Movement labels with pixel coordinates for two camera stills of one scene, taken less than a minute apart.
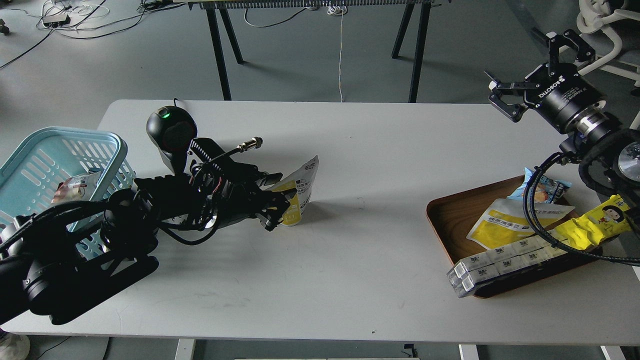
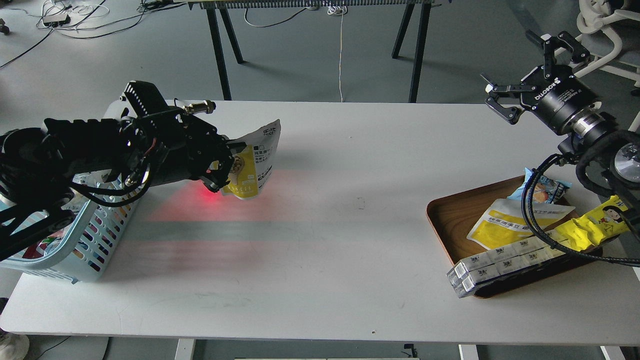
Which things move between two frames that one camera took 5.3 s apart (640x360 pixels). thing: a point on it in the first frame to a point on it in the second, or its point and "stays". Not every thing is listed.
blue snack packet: x=546 y=191 stays
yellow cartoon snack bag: x=592 y=228 stays
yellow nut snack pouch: x=302 y=179 to x=252 y=167
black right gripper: x=560 y=94 stays
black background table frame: x=216 y=9 stays
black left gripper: x=233 y=186 to x=179 y=145
